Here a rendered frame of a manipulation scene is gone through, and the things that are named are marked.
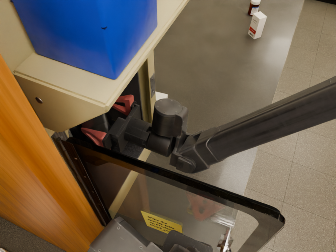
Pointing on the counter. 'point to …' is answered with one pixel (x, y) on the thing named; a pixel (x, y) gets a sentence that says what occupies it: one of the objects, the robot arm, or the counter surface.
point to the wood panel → (38, 177)
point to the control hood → (84, 80)
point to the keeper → (153, 85)
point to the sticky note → (160, 223)
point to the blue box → (89, 31)
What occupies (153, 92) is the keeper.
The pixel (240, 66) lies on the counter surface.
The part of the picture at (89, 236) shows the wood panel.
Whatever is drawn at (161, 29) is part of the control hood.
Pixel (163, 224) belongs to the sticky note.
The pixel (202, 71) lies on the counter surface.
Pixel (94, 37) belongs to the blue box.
